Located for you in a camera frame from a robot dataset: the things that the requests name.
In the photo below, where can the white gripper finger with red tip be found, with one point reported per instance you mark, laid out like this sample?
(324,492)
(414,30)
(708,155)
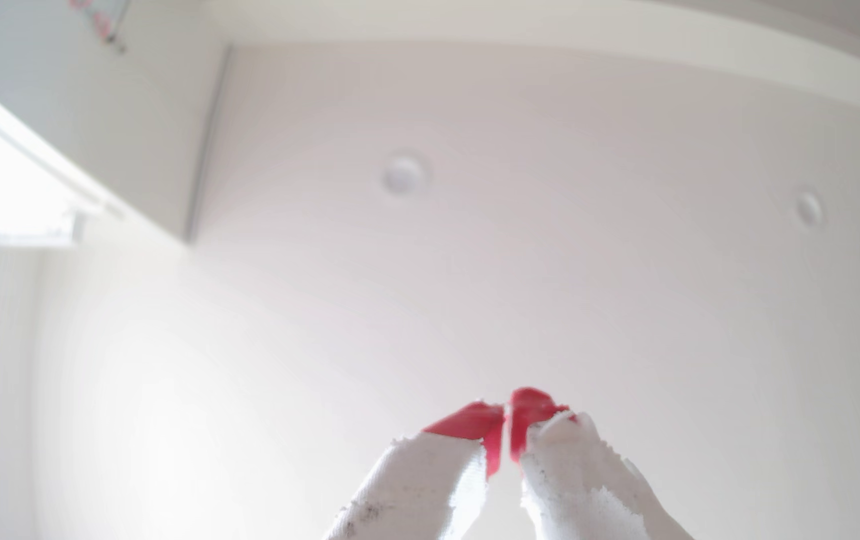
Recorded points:
(422,487)
(580,487)

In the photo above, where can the round recessed ceiling light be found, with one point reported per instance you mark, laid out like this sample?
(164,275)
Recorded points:
(404,174)
(809,208)

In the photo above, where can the pink hanging decoration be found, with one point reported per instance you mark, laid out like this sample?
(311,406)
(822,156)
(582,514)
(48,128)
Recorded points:
(104,24)

